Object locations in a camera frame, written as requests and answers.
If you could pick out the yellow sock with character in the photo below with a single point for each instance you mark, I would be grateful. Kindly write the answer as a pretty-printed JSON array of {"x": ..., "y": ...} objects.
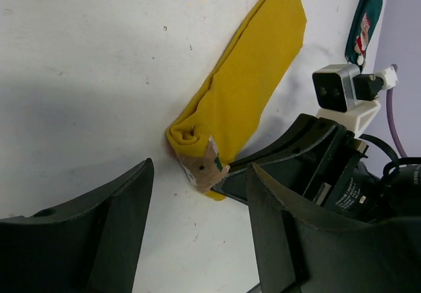
[{"x": 225, "y": 112}]

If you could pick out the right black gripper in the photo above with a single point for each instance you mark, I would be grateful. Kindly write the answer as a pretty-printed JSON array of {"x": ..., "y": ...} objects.
[{"x": 340, "y": 181}]

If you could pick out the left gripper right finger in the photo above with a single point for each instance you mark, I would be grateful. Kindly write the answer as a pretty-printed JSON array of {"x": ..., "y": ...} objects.
[{"x": 302, "y": 247}]

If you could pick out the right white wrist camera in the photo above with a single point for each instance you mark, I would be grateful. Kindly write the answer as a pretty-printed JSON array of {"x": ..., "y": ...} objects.
[{"x": 349, "y": 97}]

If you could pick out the dark green santa sock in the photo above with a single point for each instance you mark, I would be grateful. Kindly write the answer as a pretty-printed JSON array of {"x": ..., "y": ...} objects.
[{"x": 366, "y": 17}]

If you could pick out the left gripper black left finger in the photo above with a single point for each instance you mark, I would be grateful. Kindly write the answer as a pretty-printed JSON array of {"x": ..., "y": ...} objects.
[{"x": 89, "y": 244}]

